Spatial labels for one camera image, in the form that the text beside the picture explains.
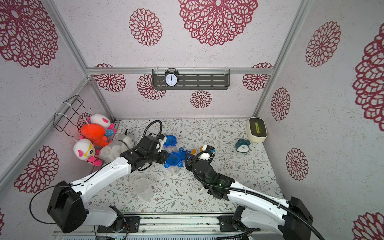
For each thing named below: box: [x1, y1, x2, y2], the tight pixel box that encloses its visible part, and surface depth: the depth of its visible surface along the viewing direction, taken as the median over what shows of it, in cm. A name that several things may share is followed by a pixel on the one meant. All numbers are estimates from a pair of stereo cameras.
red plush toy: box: [81, 123, 113, 147], surface depth 91 cm
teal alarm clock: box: [235, 139, 251, 153], surface depth 99 cm
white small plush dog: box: [98, 136, 134, 161], surface depth 92 cm
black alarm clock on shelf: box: [164, 67, 179, 88], surface depth 92 cm
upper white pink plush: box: [87, 113, 115, 130], surface depth 96 cm
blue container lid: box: [164, 152, 183, 169], surface depth 83 cm
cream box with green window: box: [246, 117, 268, 143], surface depth 108 cm
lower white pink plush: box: [73, 134, 102, 166], surface depth 82 cm
